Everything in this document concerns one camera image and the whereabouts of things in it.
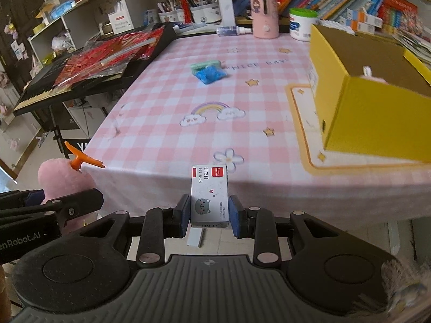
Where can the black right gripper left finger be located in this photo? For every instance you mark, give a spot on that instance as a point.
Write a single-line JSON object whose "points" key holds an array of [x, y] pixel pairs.
{"points": [[158, 225]]}

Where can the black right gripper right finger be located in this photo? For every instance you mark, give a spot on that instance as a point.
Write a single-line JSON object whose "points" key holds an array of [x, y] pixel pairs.
{"points": [[258, 224]]}

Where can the small white staple box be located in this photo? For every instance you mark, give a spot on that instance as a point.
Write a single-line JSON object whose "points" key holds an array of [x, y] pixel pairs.
{"points": [[209, 193]]}

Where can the pink plush paw toy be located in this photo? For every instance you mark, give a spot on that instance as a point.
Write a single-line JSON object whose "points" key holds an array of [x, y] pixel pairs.
{"points": [[368, 75]]}

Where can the pink checkered tablecloth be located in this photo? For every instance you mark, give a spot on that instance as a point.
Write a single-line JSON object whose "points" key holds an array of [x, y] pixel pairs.
{"points": [[259, 121]]}

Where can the black Yamaha keyboard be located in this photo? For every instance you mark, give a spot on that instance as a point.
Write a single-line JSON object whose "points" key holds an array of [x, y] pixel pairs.
{"points": [[41, 94]]}

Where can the green eraser block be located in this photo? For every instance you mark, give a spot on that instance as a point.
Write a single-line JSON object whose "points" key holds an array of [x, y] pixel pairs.
{"points": [[197, 67]]}

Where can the yellow cardboard box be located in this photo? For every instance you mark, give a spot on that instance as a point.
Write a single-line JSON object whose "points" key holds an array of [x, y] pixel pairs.
{"points": [[364, 117]]}

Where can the red foil packets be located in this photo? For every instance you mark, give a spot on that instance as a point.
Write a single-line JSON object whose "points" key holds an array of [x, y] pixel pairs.
{"points": [[108, 58]]}

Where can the small spray bottle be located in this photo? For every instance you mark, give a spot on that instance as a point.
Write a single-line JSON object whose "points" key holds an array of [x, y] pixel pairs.
{"points": [[227, 31]]}

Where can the white drinking straws box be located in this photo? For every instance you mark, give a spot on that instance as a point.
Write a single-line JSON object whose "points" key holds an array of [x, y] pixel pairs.
{"points": [[120, 19]]}

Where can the white pen cup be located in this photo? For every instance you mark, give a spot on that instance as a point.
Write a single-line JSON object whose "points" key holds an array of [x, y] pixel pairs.
{"points": [[207, 13], [171, 16]]}

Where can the white jar green lid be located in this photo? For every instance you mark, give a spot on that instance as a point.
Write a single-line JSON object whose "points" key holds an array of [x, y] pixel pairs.
{"points": [[300, 23]]}

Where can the pink cylindrical humidifier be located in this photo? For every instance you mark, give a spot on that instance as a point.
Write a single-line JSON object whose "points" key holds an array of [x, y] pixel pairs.
{"points": [[264, 15]]}

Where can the white cubby shelf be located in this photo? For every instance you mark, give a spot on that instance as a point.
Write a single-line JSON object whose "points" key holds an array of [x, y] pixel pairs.
{"points": [[86, 18]]}

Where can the stack of papers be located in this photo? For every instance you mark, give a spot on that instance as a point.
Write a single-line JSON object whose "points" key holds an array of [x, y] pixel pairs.
{"points": [[418, 46]]}

